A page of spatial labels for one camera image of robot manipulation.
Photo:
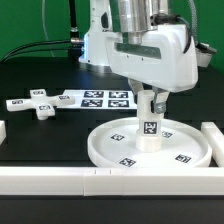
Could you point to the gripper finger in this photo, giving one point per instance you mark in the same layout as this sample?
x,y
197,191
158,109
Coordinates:
x,y
159,100
136,87

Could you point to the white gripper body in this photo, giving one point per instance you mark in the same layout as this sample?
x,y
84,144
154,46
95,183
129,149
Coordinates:
x,y
159,61

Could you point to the white round table top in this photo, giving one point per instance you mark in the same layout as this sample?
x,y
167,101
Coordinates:
x,y
113,144

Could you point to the white cross-shaped table base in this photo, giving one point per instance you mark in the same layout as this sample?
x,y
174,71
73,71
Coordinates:
x,y
41,102

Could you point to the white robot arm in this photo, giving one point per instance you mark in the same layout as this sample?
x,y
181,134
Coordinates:
x,y
130,18

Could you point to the white marker tag sheet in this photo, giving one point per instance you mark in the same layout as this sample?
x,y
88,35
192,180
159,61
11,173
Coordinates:
x,y
101,99

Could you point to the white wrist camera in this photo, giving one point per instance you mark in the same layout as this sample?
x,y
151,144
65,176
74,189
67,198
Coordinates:
x,y
204,53

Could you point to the white right rail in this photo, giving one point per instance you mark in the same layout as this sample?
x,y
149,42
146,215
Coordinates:
x,y
215,139

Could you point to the white rail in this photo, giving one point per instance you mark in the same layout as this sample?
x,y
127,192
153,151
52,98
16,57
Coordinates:
x,y
110,181
215,139
2,131

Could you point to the white front rail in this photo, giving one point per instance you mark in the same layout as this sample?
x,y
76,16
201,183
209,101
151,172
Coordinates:
x,y
110,181

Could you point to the white left rail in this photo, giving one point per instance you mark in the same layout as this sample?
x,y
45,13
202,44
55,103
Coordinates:
x,y
2,131

